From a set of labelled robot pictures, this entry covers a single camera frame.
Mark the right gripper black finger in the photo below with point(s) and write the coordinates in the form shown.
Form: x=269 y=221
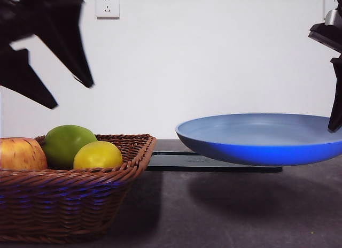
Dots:
x=337 y=98

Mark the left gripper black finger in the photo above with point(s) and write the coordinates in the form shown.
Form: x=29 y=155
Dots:
x=18 y=77
x=69 y=45

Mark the blue plate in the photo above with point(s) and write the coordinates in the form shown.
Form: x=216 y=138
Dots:
x=253 y=135

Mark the yellow lemon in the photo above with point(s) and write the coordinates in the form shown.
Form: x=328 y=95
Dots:
x=97 y=155

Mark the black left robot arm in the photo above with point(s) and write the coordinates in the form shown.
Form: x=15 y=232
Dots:
x=34 y=10

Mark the brown wicker basket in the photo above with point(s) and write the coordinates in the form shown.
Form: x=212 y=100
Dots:
x=66 y=200

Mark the red apple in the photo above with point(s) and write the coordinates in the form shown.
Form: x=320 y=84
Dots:
x=18 y=154

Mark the green apple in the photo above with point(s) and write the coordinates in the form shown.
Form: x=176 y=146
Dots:
x=64 y=143

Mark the dark flat cutting board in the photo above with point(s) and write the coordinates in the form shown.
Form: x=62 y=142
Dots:
x=171 y=162

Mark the white wall socket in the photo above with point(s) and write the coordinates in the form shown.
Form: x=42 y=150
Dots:
x=328 y=4
x=107 y=6

